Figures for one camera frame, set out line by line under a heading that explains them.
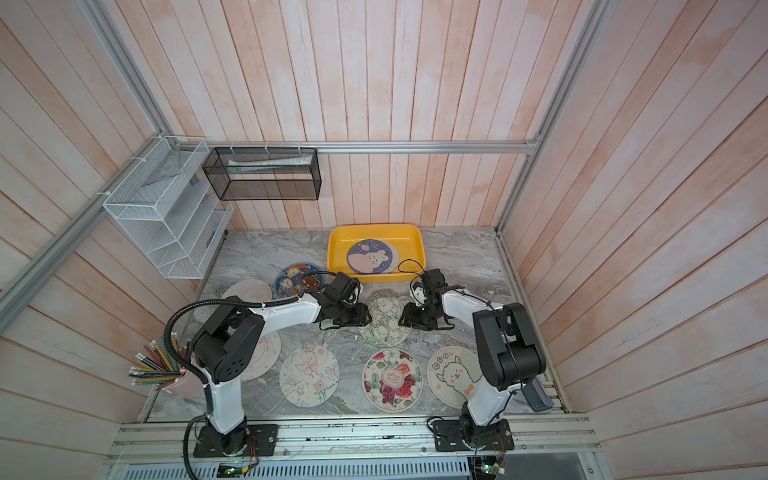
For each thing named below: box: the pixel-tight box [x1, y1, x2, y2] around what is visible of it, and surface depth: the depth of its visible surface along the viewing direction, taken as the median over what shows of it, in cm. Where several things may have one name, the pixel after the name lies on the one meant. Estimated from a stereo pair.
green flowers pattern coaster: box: [359, 291, 412, 349], surface depth 95 cm
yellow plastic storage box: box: [328, 224, 426, 283], surface depth 117 cm
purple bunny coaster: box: [347, 239, 399, 275], surface depth 113 cm
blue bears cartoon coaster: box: [274, 262, 323, 299], surface depth 106 cm
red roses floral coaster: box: [362, 348, 424, 413], surface depth 85 cm
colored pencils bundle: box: [128, 332, 190, 387], surface depth 75 cm
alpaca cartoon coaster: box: [426, 346, 483, 410], surface depth 85 cm
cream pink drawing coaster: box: [388, 243, 400, 274], surface depth 113 cm
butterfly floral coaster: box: [279, 344, 340, 408], surface depth 86 cm
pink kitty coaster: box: [221, 279, 272, 303], surface depth 105 cm
